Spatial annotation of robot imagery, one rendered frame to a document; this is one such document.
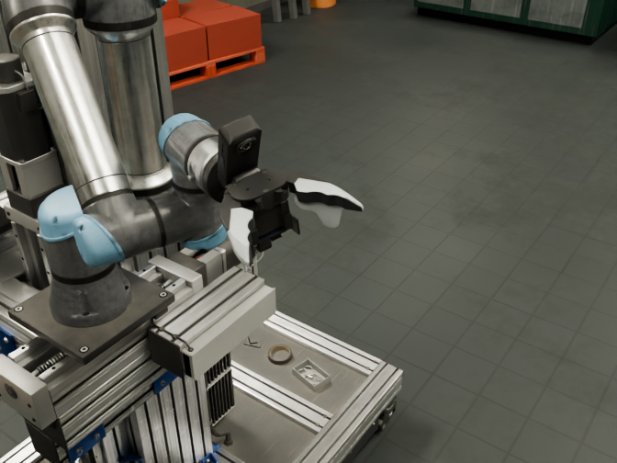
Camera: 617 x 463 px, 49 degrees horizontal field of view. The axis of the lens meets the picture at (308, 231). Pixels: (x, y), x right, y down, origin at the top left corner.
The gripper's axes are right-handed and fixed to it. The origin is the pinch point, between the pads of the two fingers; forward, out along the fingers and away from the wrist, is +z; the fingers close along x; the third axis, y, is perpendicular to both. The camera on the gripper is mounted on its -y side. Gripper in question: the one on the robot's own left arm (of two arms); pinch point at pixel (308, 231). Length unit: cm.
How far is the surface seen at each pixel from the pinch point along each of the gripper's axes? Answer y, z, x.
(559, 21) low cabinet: 209, -358, -496
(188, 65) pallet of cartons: 166, -446, -154
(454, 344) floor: 175, -95, -115
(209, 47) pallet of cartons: 159, -451, -178
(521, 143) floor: 200, -218, -291
